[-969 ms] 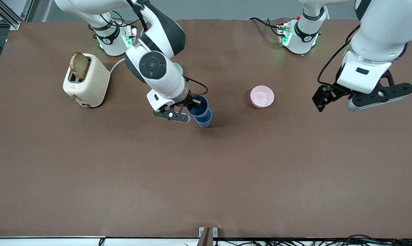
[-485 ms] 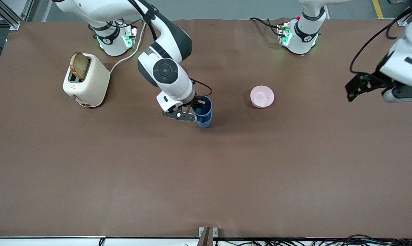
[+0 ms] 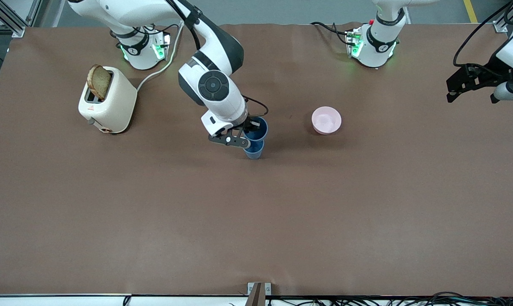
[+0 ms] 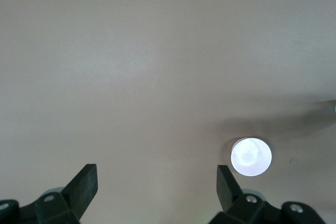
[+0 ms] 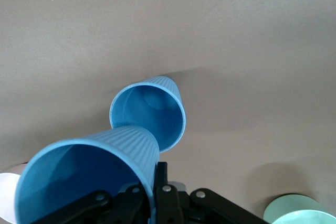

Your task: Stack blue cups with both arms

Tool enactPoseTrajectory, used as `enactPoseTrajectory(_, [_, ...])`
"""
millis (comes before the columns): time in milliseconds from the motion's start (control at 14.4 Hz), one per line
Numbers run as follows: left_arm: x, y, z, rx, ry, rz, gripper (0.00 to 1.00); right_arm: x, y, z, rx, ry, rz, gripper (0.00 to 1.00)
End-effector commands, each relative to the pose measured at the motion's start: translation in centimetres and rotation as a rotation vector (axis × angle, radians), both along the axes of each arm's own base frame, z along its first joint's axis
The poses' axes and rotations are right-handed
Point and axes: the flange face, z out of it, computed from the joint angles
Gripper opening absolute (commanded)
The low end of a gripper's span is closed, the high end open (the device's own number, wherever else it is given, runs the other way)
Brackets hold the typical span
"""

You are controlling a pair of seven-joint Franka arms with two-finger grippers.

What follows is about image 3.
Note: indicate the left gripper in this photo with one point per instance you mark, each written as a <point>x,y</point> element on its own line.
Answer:
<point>493,69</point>

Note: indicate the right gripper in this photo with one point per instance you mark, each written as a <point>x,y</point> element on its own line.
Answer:
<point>250,124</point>

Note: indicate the blue plastic cup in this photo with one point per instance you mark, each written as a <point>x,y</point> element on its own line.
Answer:
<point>259,134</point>
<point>254,152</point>

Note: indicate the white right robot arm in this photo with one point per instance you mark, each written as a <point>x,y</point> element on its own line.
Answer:
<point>213,85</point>

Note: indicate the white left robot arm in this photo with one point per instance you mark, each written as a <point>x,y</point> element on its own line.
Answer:
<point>377,42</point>

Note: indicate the pink bowl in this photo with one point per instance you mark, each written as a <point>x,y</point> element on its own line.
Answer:
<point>326,120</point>

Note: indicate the cream white toaster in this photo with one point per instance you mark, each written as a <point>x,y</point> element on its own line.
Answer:
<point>111,104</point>

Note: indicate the brown bread slice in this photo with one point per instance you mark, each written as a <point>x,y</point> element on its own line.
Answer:
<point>99,83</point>

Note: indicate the aluminium frame profile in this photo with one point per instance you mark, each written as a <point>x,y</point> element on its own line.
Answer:
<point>505,17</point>
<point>5,19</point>

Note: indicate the metal table edge bracket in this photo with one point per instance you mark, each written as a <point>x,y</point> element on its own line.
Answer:
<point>259,293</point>

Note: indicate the white table edge rail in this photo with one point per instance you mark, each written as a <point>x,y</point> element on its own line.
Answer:
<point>56,300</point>

